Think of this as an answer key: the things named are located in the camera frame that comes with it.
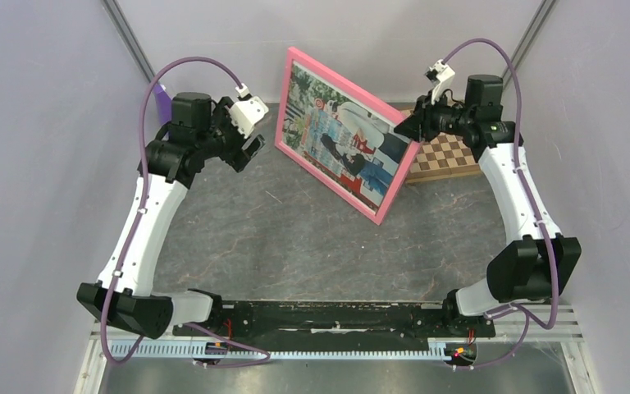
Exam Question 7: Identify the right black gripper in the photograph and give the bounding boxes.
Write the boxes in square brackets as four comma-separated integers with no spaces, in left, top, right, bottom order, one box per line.
[396,89,475,143]

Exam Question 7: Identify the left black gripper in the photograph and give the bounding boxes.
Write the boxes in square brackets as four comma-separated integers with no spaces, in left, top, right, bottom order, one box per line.
[198,98,266,172]

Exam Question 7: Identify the colourful printed photo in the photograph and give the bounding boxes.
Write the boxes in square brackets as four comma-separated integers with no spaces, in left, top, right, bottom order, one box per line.
[278,62,411,213]

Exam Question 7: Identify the wooden picture frame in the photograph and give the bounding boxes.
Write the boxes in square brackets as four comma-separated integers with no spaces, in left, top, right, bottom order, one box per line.
[276,47,420,224]

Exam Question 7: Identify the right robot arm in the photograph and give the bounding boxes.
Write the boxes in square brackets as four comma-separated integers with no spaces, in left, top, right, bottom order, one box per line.
[394,71,582,335]

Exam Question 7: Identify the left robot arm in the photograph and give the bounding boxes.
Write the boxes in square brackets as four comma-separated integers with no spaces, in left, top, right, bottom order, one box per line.
[76,92,269,339]

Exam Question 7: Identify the wooden chessboard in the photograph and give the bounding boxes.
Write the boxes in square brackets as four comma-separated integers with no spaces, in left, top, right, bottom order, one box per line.
[406,133,482,183]

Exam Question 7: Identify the purple plastic wedge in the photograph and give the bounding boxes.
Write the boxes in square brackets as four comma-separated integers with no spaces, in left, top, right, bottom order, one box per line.
[153,83,171,131]

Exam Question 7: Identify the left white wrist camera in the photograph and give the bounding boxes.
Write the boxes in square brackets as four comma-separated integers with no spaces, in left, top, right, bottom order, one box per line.
[228,84,269,139]

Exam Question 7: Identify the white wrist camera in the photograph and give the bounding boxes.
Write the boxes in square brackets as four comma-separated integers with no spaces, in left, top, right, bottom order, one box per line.
[425,59,456,104]
[228,84,269,139]

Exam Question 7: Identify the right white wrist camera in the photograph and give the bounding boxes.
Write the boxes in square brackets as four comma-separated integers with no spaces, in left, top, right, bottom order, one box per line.
[425,59,456,104]

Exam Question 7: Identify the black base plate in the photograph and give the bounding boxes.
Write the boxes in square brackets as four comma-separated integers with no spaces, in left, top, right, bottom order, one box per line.
[202,300,495,352]

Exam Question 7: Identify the aluminium rail frame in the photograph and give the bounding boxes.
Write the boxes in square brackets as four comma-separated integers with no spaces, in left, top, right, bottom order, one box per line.
[73,304,599,394]

